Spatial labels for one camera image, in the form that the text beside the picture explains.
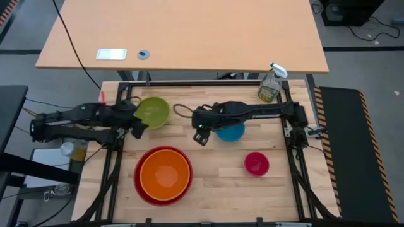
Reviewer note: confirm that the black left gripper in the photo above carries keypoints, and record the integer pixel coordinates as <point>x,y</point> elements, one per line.
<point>131,117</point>

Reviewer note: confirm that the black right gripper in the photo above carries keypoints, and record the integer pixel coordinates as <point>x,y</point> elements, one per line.
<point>204,118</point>

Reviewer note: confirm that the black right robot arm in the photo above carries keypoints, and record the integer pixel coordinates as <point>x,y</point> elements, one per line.
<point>268,112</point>

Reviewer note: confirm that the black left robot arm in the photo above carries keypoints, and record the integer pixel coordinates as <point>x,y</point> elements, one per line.
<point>79,115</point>

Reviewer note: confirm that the green bowl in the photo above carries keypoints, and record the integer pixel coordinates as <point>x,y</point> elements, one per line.
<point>155,112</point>

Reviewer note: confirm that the blue bowl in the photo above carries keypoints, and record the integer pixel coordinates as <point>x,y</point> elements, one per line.
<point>232,133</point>

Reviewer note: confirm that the orange bowl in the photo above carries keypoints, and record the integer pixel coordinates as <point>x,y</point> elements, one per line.
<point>165,175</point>

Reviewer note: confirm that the large red bowl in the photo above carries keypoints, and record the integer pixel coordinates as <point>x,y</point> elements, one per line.
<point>138,186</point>

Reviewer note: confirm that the small magenta bowl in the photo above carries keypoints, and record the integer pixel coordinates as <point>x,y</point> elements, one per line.
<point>256,164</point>

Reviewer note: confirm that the plastic bottle with yellow liquid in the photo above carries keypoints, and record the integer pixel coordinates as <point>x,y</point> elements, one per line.
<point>74,150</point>

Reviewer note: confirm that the white rectangular desk socket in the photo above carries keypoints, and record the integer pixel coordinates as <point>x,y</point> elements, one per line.
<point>111,54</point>

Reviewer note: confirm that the spray bottle with white trigger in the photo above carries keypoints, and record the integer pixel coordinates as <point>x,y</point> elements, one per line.
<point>270,88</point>

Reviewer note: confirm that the white board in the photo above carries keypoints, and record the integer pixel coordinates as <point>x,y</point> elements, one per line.
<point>47,167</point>

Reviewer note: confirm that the light wooden desk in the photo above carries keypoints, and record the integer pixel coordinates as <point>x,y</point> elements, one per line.
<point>189,31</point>

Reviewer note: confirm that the metal carabiner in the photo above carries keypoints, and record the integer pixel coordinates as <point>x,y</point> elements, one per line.
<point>46,196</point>

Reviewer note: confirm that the black mat with hazard stripes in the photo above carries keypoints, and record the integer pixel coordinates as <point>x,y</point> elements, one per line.
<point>353,151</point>

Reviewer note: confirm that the black computer case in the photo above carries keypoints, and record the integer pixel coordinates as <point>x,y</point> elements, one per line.
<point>347,12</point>

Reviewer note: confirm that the black aluminium frame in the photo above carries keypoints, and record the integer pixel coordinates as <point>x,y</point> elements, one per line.
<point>292,189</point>

